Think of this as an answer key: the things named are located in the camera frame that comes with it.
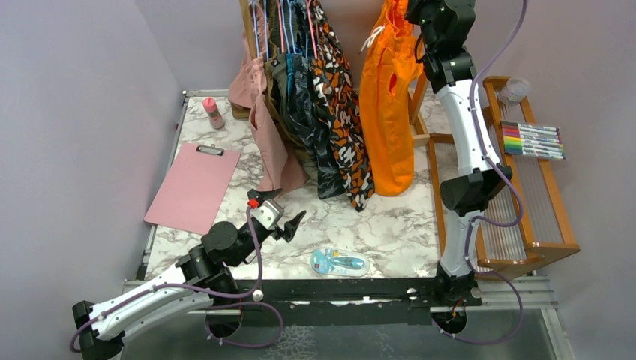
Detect wooden clothes rack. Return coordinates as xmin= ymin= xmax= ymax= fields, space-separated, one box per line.
xmin=238 ymin=0 xmax=430 ymax=148

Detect clear plastic cup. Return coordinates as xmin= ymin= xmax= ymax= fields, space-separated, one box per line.
xmin=497 ymin=76 xmax=531 ymax=106

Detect orange camouflage hanging shorts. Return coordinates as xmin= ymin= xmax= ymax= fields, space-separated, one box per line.
xmin=308 ymin=1 xmax=375 ymax=212

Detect pack of coloured markers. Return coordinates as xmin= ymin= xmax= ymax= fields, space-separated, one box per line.
xmin=501 ymin=121 xmax=566 ymax=161

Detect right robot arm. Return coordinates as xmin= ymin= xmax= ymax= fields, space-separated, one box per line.
xmin=404 ymin=1 xmax=512 ymax=306

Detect wooden tiered rack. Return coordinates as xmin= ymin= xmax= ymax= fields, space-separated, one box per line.
xmin=427 ymin=76 xmax=580 ymax=280

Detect pink clipboard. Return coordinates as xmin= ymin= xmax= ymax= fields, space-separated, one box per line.
xmin=144 ymin=142 xmax=241 ymax=235

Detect dark patterned hanging shorts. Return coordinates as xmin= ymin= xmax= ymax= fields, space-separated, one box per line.
xmin=263 ymin=0 xmax=347 ymax=201

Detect pink bottle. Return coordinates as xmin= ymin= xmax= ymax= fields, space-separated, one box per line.
xmin=202 ymin=97 xmax=225 ymax=130

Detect pink hanging shorts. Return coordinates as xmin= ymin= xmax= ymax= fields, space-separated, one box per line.
xmin=228 ymin=29 xmax=311 ymax=195

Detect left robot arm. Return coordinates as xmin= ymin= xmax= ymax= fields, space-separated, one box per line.
xmin=69 ymin=189 xmax=307 ymax=359

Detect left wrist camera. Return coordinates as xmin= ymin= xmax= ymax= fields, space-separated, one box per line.
xmin=247 ymin=199 xmax=284 ymax=231

